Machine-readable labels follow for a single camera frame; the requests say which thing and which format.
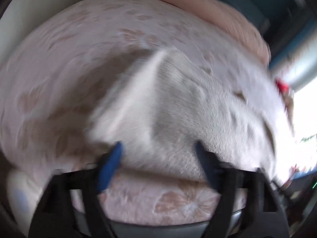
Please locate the cream knit sweater black hearts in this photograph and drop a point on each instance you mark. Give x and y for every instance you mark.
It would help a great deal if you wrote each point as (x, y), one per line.
(162, 104)

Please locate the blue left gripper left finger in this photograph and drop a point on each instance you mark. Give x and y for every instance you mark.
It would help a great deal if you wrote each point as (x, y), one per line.
(107, 165)

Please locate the grey window curtain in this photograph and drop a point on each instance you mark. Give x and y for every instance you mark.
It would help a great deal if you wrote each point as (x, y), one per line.
(295, 65)

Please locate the red cloth on sill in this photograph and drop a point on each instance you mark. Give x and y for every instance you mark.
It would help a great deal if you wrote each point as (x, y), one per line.
(282, 87)

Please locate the peach duvet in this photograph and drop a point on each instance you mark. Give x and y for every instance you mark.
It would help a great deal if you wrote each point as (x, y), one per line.
(229, 20)

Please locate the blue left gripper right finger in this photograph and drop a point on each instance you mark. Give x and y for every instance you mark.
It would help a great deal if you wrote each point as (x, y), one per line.
(211, 166)

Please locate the pink floral bedspread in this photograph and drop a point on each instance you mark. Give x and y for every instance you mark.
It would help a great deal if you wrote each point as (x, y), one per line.
(55, 79)

